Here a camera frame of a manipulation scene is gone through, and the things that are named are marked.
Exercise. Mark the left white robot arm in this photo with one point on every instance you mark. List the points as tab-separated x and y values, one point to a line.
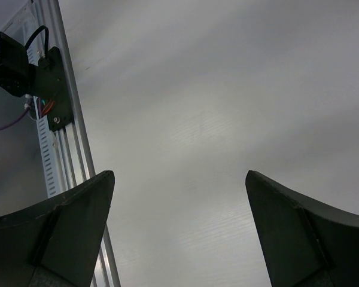
17	75

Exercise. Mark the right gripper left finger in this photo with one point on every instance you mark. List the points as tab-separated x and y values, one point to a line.
56	241

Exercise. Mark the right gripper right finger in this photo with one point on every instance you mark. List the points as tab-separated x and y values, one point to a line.
304	242

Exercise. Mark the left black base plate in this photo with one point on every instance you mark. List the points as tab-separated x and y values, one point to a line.
51	85

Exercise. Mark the white slotted cable duct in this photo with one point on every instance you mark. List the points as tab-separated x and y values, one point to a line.
47	144

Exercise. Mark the aluminium mounting rail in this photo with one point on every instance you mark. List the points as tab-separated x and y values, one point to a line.
74	160

